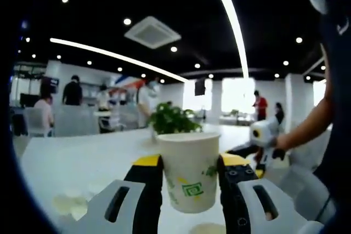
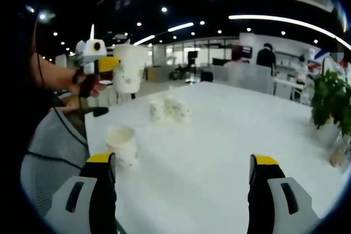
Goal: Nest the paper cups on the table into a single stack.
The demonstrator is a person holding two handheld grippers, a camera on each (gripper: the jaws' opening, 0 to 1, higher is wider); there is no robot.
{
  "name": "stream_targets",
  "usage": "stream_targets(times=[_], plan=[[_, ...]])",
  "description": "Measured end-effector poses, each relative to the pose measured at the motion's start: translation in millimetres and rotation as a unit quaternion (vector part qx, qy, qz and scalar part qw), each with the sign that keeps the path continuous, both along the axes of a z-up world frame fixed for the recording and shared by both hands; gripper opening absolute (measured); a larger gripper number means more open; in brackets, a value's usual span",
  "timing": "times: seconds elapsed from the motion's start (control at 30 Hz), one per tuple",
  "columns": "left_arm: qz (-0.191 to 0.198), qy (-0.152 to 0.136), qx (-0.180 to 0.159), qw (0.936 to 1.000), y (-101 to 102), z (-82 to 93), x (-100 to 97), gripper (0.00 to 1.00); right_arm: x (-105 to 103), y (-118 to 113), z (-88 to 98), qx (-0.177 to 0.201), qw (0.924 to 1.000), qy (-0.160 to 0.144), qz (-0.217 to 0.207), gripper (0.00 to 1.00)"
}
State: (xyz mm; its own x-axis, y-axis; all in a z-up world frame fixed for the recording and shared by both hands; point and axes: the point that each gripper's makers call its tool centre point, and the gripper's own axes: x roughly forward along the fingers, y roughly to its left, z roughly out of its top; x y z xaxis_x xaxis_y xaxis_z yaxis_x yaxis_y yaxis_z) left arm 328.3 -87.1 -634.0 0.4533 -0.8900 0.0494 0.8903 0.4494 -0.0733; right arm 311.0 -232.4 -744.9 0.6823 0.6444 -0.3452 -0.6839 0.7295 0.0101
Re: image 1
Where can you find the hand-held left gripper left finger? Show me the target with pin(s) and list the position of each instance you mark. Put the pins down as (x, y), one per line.
(145, 204)

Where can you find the black hanging monitor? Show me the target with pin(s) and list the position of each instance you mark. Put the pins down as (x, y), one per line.
(200, 86)

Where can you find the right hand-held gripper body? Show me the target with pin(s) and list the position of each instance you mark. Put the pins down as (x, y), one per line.
(264, 135)

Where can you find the long ceiling strip light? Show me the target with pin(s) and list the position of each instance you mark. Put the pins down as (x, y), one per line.
(233, 20)
(118, 56)

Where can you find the potted green plant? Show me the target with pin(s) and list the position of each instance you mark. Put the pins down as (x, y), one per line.
(172, 119)

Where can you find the green printed paper cup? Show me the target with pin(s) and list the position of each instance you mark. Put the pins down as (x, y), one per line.
(192, 168)

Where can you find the white table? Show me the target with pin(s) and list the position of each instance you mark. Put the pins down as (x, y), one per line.
(82, 162)

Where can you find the grey mesh chair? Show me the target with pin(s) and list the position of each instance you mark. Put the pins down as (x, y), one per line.
(75, 120)

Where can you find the person's right hand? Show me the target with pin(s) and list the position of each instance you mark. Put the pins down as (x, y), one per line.
(281, 146)

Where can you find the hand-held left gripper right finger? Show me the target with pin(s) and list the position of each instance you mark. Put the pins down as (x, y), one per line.
(233, 204)

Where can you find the ceiling air conditioner vent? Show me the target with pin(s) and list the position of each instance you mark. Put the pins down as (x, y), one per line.
(152, 32)

